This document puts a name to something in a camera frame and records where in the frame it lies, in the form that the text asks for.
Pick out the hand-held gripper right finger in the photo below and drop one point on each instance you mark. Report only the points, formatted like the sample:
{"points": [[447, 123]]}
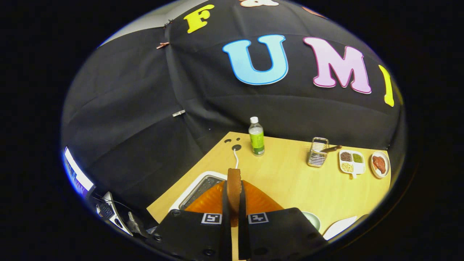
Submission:
{"points": [[242, 206]]}

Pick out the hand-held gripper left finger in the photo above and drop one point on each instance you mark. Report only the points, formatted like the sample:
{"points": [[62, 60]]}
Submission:
{"points": [[226, 203]]}

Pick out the toasted bread slice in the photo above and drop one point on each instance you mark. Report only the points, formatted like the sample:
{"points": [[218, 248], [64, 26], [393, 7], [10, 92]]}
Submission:
{"points": [[234, 188]]}

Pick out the white toaster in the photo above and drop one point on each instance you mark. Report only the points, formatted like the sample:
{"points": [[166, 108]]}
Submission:
{"points": [[203, 185]]}

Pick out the green label plastic bottle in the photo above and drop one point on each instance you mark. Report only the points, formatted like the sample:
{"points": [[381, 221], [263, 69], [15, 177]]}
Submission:
{"points": [[256, 141]]}

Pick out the pale green round plate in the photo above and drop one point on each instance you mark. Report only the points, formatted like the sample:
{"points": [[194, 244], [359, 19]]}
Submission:
{"points": [[313, 219]]}

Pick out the white square plate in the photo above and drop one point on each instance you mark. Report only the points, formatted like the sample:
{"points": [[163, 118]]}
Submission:
{"points": [[339, 227]]}

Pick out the silver cloth clip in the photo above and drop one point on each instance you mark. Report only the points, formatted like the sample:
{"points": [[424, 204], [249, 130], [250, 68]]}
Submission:
{"points": [[178, 113]]}

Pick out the grey keyboard device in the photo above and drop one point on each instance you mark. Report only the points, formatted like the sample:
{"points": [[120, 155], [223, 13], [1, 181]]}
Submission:
{"points": [[116, 214]]}

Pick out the yellow soybeans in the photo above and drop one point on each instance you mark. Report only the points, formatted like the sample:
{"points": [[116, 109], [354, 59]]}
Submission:
{"points": [[347, 167]]}

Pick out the dark brown beans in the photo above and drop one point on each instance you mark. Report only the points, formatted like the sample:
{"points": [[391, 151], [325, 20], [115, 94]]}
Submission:
{"points": [[346, 156]]}

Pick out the white divided dish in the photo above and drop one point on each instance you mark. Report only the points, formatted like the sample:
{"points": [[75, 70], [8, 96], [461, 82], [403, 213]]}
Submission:
{"points": [[359, 167]]}

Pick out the green mung beans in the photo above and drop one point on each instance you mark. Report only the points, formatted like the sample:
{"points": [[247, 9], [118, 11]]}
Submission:
{"points": [[357, 158]]}

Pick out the white round plate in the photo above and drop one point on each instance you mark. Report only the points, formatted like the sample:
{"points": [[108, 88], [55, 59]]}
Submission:
{"points": [[374, 170]]}

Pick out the brown meat piece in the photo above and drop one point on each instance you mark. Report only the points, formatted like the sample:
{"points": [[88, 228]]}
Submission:
{"points": [[379, 164]]}

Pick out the computer monitor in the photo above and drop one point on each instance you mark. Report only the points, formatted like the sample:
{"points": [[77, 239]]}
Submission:
{"points": [[76, 174]]}

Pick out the copper cloth clip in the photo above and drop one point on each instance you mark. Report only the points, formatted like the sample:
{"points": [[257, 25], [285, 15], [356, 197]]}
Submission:
{"points": [[163, 45]]}

